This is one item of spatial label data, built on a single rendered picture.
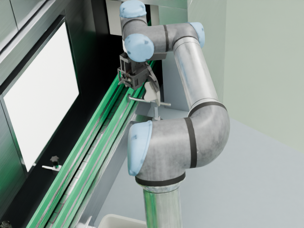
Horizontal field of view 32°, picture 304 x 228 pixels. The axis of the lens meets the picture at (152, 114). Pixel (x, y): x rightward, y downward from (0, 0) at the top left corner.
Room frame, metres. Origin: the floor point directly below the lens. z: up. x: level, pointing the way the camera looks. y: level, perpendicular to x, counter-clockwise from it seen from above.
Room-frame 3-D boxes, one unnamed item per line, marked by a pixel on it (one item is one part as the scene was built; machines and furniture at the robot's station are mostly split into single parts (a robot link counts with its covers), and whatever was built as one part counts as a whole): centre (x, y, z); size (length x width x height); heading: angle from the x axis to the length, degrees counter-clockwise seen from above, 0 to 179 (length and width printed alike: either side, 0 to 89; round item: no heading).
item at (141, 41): (1.23, 0.01, 1.40); 0.11 x 0.11 x 0.08; 5
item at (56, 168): (1.19, 0.34, 0.94); 0.07 x 0.04 x 0.13; 69
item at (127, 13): (1.33, 0.03, 1.40); 0.09 x 0.08 x 0.11; 5
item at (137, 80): (1.33, 0.04, 1.24); 0.09 x 0.08 x 0.12; 133
